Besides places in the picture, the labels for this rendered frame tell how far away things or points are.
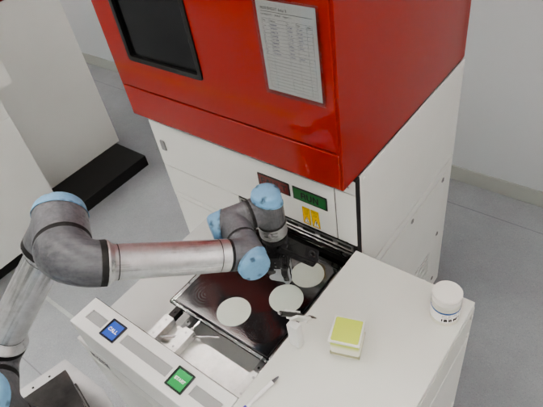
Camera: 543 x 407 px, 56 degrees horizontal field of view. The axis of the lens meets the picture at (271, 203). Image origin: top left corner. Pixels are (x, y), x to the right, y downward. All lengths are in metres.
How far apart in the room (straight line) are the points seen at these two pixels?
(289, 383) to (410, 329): 0.33
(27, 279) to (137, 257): 0.28
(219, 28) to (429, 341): 0.89
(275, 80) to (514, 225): 2.03
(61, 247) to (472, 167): 2.47
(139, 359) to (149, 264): 0.40
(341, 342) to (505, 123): 1.90
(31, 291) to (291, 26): 0.79
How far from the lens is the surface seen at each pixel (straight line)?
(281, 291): 1.50
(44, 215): 1.14
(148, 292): 1.72
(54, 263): 1.07
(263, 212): 1.25
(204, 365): 1.44
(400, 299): 1.39
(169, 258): 1.08
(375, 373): 1.27
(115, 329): 1.48
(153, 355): 1.41
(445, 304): 1.28
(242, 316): 1.47
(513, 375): 2.45
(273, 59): 1.17
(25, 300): 1.27
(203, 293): 1.55
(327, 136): 1.19
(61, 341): 2.86
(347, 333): 1.25
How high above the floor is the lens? 2.09
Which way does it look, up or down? 43 degrees down
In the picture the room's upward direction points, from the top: 11 degrees counter-clockwise
